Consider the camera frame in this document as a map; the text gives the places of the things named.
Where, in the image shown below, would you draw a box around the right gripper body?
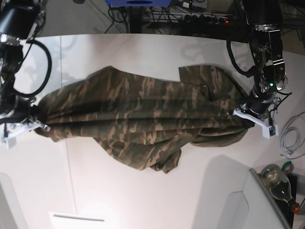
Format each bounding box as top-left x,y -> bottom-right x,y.
0,96 -> 44,130

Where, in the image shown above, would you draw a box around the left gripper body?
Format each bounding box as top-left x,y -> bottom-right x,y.
239,90 -> 277,119

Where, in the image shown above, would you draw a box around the camouflage t-shirt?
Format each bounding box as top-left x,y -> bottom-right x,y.
35,65 -> 254,173

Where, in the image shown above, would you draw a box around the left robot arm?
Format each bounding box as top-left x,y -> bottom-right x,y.
226,0 -> 287,118

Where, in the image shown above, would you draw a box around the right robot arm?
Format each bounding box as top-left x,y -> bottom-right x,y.
0,0 -> 52,125

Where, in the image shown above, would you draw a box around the green tape roll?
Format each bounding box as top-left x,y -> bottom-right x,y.
282,161 -> 294,175

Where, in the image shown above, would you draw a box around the clear plastic bottle red cap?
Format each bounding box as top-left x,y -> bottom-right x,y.
260,164 -> 301,214

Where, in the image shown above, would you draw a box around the black power strip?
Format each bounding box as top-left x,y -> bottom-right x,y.
183,13 -> 237,25

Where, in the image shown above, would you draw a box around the black mesh tray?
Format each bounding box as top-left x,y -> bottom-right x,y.
274,174 -> 297,228

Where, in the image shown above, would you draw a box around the white paper label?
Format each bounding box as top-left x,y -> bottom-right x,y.
50,212 -> 111,229

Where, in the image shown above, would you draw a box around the blue bin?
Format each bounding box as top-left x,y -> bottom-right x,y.
106,0 -> 172,7

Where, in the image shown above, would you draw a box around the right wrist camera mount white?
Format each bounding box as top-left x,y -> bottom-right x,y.
0,121 -> 51,149

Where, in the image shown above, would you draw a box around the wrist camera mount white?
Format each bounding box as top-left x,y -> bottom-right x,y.
233,108 -> 279,139
0,121 -> 51,149

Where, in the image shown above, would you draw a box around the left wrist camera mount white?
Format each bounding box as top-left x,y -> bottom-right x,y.
233,108 -> 279,139

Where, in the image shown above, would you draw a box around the coiled white cable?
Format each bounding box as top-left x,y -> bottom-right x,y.
279,112 -> 305,160

